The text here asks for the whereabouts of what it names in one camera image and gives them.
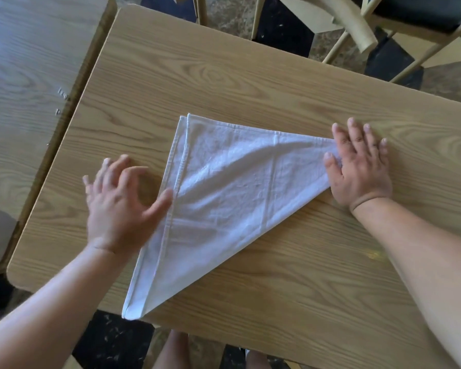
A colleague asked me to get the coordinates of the light wooden chair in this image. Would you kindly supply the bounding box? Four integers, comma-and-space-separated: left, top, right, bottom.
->
172, 0, 379, 54

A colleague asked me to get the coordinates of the person's left forearm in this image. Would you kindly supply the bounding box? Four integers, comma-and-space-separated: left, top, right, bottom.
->
0, 242, 136, 369

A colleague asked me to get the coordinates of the person's left leg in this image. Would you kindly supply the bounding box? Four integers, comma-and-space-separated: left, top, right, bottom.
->
152, 330, 191, 369

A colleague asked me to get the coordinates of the person's leg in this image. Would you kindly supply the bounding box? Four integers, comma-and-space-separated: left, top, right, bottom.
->
152, 330, 191, 369
246, 350, 272, 369

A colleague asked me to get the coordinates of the person's left hand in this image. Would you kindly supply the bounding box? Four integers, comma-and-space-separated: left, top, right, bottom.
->
82, 154, 174, 256

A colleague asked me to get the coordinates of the person's right forearm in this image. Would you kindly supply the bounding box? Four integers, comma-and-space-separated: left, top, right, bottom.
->
350, 197, 461, 369

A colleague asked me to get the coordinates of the wooden chair with dark seat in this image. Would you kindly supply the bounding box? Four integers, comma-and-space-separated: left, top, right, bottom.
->
323, 0, 461, 83

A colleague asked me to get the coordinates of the white cloth napkin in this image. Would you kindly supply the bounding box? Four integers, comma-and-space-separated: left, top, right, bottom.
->
122, 113, 341, 321

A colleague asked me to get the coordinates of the person's right leg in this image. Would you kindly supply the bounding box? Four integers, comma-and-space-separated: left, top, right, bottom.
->
246, 350, 272, 369

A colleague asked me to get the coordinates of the person's right hand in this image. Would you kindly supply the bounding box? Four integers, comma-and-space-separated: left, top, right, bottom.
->
323, 118, 393, 212

